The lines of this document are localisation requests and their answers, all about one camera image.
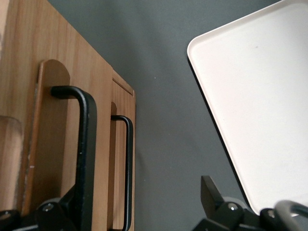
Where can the beige plastic tray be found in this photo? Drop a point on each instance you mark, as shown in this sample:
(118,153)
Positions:
(252,96)

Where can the wooden drawer with notched lip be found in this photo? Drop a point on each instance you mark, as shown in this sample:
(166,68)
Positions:
(29,36)

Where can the plain wooden drawer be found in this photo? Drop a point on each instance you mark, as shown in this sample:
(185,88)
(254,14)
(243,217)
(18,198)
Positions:
(119,156)

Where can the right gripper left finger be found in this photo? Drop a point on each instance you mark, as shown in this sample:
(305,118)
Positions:
(53,216)

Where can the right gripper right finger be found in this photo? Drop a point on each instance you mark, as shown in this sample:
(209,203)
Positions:
(221,216)

